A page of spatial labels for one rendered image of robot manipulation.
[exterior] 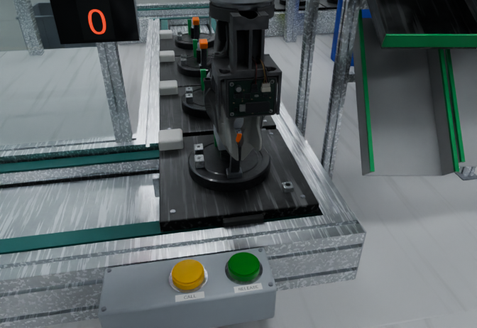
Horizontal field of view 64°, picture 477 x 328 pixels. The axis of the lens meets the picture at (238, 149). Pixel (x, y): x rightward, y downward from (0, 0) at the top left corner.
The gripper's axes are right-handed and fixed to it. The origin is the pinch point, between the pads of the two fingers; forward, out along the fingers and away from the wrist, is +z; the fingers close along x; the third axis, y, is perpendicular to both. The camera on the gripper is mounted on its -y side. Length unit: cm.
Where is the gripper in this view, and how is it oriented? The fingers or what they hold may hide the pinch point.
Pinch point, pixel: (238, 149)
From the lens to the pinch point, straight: 53.4
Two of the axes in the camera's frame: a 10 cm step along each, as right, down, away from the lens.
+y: 1.7, 5.2, -8.4
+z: 0.0, 8.5, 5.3
